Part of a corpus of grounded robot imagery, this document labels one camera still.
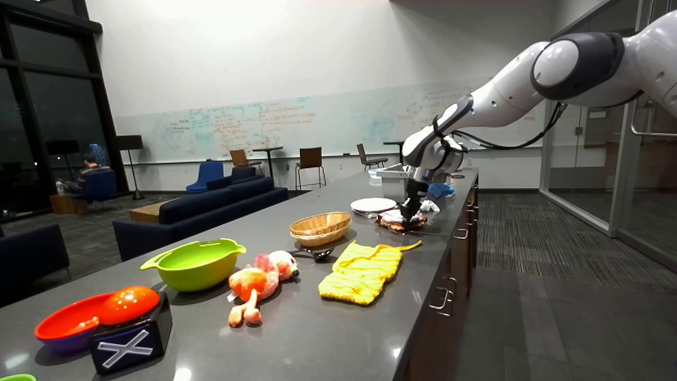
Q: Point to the green rim of bowl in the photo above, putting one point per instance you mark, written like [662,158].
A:
[16,378]

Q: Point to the black box with white cross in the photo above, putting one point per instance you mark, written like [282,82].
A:
[132,346]

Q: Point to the wooden coffee table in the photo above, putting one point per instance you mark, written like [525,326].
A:
[148,212]

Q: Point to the navy sofa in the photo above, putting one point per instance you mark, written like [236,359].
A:
[211,209]

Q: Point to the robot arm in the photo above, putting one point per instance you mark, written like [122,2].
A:
[508,95]

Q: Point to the wicker basket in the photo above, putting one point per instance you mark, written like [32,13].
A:
[320,228]

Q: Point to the orange dome lid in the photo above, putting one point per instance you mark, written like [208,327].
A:
[128,305]

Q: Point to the black music stand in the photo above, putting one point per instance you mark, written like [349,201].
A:
[130,142]
[62,146]

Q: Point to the blue lounge chair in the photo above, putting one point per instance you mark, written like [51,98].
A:
[206,177]

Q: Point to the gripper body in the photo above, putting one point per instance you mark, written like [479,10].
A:
[417,190]

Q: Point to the wooden chair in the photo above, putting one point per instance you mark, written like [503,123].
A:
[239,157]
[364,156]
[310,157]

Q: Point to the crumpled white cloth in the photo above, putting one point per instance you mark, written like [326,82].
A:
[429,206]

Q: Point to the bottle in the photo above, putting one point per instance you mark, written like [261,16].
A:
[60,188]

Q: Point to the window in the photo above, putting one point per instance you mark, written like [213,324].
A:
[53,106]

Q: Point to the navy armchair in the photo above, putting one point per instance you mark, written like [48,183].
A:
[29,259]

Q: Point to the whiteboard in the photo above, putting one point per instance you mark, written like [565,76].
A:
[296,127]

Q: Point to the wooden side table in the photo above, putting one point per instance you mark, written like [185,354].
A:
[66,205]

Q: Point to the blue armchair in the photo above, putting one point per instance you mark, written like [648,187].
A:
[99,188]

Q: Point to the pink orange plush toy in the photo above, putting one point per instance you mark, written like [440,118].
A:
[254,280]

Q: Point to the person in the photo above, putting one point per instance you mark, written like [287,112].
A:
[89,172]

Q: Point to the glass door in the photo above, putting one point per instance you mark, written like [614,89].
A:
[650,174]

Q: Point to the white plate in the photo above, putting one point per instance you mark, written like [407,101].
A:
[373,205]

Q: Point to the orange plastic bowl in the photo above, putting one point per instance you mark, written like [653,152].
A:
[69,320]

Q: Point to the blue cloth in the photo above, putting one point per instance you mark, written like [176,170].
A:
[440,189]

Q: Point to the black spoon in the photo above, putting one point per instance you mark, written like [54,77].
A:
[316,253]

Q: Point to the green plastic bowl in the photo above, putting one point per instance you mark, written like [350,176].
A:
[195,267]

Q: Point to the black high table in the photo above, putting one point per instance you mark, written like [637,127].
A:
[268,150]
[394,143]

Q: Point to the packet of noodles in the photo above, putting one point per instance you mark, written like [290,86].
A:
[394,221]

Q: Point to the yellow knitted cloth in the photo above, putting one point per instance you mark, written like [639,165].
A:
[362,272]

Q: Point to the white container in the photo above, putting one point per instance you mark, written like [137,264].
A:
[391,182]

